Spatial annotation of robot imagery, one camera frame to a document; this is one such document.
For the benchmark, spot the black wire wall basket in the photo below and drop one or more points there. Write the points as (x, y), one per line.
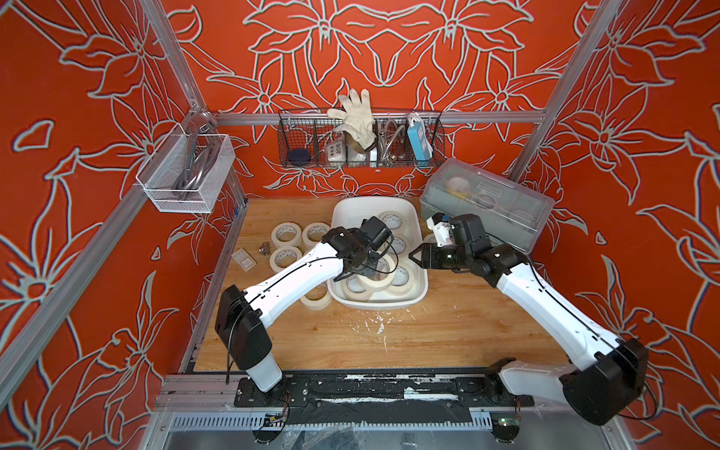
(401, 139)

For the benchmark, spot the small clear plastic packet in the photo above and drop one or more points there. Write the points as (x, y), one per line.
(244, 260)

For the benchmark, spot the white work glove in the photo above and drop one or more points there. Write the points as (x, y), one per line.
(356, 118)

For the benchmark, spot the white power adapter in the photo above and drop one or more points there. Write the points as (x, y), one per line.
(336, 151)

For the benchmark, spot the white plastic storage tray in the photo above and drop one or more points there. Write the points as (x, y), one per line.
(349, 214)

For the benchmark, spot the dark blue round object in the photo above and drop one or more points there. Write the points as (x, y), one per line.
(299, 157)

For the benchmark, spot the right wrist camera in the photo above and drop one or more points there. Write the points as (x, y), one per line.
(441, 230)

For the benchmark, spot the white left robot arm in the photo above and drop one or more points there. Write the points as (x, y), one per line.
(244, 316)

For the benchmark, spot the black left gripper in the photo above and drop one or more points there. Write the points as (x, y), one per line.
(371, 270)

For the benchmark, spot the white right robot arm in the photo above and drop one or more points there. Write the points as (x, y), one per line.
(605, 372)

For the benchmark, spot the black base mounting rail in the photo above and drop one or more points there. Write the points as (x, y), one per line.
(473, 387)

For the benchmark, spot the translucent lidded storage box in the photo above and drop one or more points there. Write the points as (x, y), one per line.
(511, 212)

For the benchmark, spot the blue white box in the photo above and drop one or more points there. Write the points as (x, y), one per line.
(418, 138)

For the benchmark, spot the white mesh wall basket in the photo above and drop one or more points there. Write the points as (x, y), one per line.
(186, 175)

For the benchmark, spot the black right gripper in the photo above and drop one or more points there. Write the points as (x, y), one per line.
(427, 256)

